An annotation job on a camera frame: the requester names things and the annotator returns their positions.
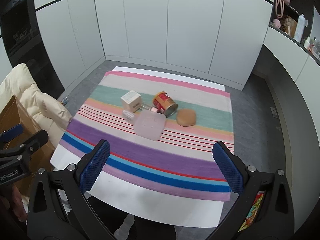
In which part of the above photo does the brown patterned box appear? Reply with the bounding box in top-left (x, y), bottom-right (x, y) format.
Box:
top-left (281, 15), bottom-right (298, 37)

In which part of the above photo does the brown cardboard box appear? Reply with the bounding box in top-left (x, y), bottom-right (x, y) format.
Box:
top-left (0, 95), bottom-right (57, 197)

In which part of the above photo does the tan round bun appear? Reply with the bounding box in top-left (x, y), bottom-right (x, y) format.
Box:
top-left (177, 109), bottom-right (196, 127)

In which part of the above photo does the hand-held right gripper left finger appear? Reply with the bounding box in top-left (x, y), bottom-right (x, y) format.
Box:
top-left (27, 139), bottom-right (112, 240)

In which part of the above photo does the small beige cube box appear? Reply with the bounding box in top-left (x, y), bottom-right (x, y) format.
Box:
top-left (120, 90), bottom-right (142, 113)

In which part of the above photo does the white spray bottle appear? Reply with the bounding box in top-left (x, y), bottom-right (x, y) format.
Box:
top-left (294, 14), bottom-right (306, 42)

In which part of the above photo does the white wardrobe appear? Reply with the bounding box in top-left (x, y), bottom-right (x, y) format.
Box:
top-left (34, 0), bottom-right (275, 90)

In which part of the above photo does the pink translucent square lid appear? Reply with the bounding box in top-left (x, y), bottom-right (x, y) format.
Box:
top-left (133, 111), bottom-right (167, 141)

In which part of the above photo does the black shelf unit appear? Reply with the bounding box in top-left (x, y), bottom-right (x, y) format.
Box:
top-left (0, 0), bottom-right (65, 90)

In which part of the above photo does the person's left hand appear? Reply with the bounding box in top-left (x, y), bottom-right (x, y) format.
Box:
top-left (0, 180), bottom-right (28, 223)

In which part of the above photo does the white curved counter cabinet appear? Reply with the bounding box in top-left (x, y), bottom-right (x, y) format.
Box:
top-left (250, 25), bottom-right (320, 230)

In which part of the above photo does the cream puffer jacket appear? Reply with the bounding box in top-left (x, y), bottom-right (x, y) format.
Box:
top-left (0, 63), bottom-right (73, 133)

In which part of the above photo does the striped colourful cloth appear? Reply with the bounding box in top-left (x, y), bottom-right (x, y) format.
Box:
top-left (59, 70), bottom-right (235, 202)

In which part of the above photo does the clear bottle with pink cap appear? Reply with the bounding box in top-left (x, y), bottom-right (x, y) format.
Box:
top-left (140, 104), bottom-right (165, 115)

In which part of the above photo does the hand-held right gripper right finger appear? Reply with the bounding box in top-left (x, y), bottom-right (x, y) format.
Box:
top-left (212, 141), bottom-right (295, 240)

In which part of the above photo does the red can with yellow lid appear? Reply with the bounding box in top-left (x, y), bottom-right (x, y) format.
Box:
top-left (153, 91), bottom-right (178, 117)

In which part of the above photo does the colourful picture book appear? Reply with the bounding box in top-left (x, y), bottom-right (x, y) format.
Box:
top-left (237, 191), bottom-right (267, 232)

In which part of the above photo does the striped tablecloth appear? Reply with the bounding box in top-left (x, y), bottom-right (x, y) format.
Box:
top-left (50, 66), bottom-right (227, 228)

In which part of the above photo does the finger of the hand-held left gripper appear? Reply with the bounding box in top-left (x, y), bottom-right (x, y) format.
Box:
top-left (0, 129), bottom-right (49, 167)
top-left (0, 124), bottom-right (24, 144)

